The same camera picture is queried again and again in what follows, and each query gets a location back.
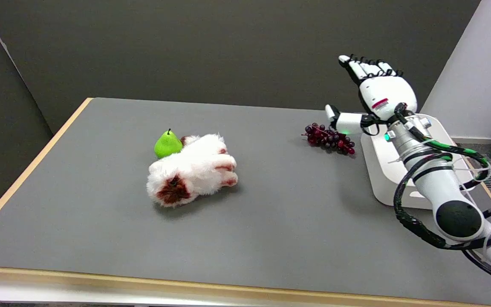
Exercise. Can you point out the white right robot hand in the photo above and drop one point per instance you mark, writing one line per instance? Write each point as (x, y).
(384, 94)

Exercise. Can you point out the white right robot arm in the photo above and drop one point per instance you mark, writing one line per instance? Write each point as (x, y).
(437, 179)

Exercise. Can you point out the dark red toy grapes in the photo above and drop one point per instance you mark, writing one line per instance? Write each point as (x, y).
(330, 138)

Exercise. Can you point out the white brown plush toy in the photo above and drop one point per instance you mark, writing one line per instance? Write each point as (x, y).
(192, 169)

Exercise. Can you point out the green toy pear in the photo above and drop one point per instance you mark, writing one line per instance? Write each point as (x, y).
(167, 145)

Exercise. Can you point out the white plastic tray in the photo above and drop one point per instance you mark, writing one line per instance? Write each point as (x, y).
(388, 170)

